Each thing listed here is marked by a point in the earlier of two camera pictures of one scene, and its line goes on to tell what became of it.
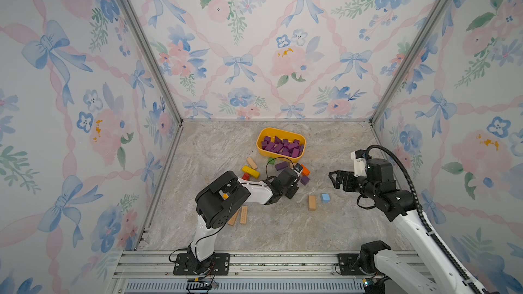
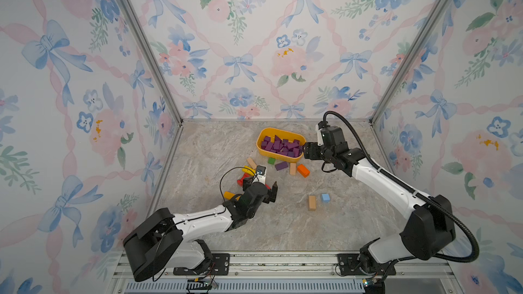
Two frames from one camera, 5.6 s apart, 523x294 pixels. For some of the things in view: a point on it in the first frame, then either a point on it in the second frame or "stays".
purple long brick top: [282, 165] stays
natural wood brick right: [312, 203] stays
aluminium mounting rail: [153, 272] stays
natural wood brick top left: [252, 164] stays
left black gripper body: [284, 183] → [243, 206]
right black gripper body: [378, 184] → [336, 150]
